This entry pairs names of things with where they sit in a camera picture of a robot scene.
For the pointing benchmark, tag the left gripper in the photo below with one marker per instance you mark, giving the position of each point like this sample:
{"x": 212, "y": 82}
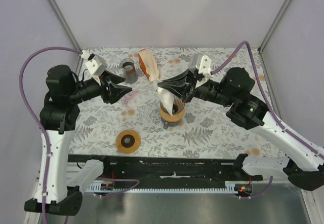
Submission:
{"x": 115, "y": 91}

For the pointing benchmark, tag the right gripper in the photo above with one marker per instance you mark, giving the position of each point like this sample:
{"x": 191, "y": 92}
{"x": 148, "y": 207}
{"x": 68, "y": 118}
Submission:
{"x": 177, "y": 85}

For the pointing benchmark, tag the white paper coffee filter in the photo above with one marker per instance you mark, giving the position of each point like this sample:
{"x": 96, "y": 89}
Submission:
{"x": 167, "y": 99}

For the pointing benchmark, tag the ribbed glass dripper cone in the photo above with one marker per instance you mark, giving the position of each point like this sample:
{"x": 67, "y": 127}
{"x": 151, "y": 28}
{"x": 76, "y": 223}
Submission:
{"x": 177, "y": 107}

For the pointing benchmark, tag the glass coffee server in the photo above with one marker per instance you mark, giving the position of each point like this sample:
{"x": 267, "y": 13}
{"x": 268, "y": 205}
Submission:
{"x": 167, "y": 124}

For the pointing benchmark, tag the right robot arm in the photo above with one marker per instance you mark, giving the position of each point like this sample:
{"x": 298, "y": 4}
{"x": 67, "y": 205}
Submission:
{"x": 302, "y": 164}

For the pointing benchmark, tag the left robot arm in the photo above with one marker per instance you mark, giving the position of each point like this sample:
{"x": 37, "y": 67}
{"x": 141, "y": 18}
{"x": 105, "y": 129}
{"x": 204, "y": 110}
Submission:
{"x": 55, "y": 194}

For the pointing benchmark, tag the glass carafe brown band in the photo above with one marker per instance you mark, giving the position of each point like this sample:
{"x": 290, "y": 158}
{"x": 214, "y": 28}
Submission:
{"x": 129, "y": 71}

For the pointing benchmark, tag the floral table mat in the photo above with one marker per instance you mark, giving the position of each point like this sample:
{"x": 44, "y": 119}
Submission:
{"x": 205, "y": 131}

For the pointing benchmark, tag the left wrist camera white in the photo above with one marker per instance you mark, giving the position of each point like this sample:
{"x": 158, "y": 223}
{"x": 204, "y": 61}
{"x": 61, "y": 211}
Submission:
{"x": 95, "y": 64}

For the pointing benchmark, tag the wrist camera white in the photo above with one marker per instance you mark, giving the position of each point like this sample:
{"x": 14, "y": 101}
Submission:
{"x": 95, "y": 64}
{"x": 201, "y": 63}

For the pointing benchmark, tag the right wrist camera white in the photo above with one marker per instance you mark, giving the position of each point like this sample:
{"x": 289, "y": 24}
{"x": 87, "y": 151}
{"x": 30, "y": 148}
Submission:
{"x": 201, "y": 63}

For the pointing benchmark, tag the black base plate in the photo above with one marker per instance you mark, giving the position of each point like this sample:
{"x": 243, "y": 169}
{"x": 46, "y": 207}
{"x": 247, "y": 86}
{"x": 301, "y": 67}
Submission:
{"x": 140, "y": 167}

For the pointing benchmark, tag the white cable duct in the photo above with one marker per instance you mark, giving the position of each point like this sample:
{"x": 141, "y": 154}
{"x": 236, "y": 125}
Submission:
{"x": 230, "y": 188}

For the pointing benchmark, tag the aluminium frame rail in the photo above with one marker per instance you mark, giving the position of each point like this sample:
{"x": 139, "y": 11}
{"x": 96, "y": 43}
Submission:
{"x": 60, "y": 17}

